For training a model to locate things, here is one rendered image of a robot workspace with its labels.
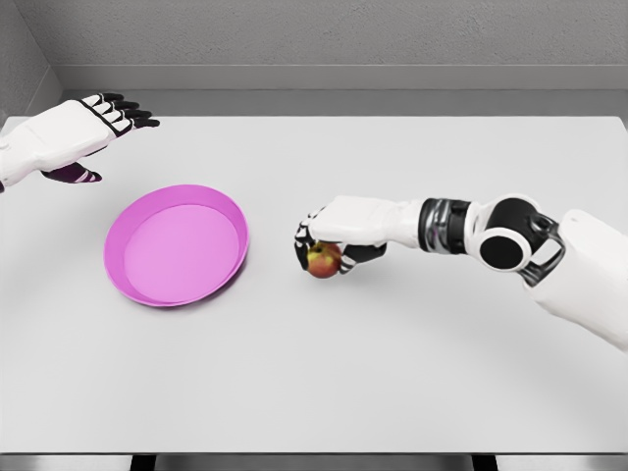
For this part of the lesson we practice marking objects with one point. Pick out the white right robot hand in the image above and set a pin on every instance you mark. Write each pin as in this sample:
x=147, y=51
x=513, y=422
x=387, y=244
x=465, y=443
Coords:
x=350, y=216

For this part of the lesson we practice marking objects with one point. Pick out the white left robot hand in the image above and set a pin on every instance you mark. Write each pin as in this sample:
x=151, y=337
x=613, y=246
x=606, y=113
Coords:
x=73, y=130

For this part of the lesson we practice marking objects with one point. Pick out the red yellow apple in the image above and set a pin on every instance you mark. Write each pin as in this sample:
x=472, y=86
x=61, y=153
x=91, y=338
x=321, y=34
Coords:
x=324, y=260

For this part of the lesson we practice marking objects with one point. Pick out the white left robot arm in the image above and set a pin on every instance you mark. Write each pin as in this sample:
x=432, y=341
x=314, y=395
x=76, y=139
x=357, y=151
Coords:
x=14, y=157

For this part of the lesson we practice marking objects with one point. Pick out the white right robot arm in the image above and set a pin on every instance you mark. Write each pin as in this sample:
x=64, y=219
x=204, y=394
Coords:
x=495, y=235

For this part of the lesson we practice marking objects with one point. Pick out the pink round plate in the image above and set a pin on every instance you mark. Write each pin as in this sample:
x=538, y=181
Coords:
x=176, y=245

